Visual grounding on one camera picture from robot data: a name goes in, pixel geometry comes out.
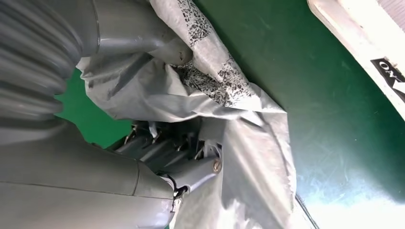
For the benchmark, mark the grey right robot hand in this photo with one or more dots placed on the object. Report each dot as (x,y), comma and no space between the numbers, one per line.
(63,177)

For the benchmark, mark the green conveyor belt machine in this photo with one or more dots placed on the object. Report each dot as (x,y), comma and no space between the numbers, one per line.
(332,110)

